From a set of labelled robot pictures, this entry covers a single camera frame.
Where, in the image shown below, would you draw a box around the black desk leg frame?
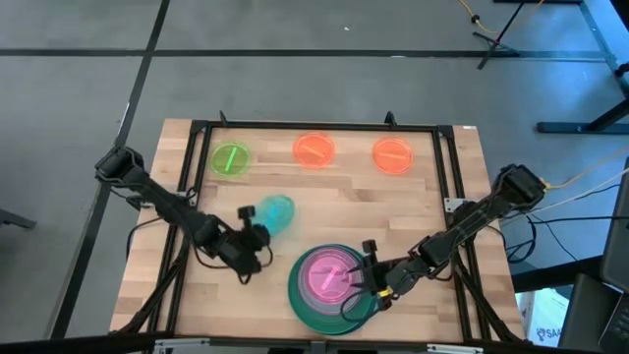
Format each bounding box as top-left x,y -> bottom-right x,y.
493,0 -> 629,135

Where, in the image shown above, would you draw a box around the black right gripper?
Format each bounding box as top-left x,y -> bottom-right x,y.
346,239 -> 424,311

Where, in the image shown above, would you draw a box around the yellow power cable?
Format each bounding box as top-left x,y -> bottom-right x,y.
456,0 -> 546,35

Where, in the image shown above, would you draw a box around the black stand foot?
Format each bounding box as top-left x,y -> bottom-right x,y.
0,208 -> 38,230

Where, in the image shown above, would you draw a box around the black tripod stand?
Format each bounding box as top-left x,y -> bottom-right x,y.
472,0 -> 523,71

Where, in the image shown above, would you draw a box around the white cardboard box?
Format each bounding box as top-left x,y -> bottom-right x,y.
515,287 -> 571,348

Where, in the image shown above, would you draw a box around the silver metal bracket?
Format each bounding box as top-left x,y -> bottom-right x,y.
426,343 -> 484,354

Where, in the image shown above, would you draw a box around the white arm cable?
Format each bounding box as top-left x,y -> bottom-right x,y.
535,166 -> 629,212

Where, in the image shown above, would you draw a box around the yellow arm cable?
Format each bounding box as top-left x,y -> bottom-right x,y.
543,146 -> 629,192

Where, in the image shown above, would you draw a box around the black metal table frame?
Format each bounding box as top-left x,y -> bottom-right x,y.
116,110 -> 528,345

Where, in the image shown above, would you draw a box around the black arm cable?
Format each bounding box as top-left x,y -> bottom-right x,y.
126,215 -> 171,260

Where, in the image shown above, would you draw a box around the small green translucent plate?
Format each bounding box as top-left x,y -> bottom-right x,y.
209,141 -> 252,178

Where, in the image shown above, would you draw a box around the small orange translucent plate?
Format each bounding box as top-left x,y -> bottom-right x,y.
292,132 -> 337,170
372,137 -> 415,176

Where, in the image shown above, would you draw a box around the small cyan translucent plate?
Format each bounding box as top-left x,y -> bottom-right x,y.
255,194 -> 297,237

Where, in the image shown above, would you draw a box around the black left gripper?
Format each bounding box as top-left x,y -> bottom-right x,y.
215,206 -> 273,287

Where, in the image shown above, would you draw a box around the dark grey monitor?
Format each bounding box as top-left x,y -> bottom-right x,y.
557,156 -> 629,354

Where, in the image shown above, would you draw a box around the small pink translucent plate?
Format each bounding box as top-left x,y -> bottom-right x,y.
304,251 -> 355,305

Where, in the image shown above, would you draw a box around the black floor cable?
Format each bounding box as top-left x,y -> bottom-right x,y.
500,183 -> 629,264

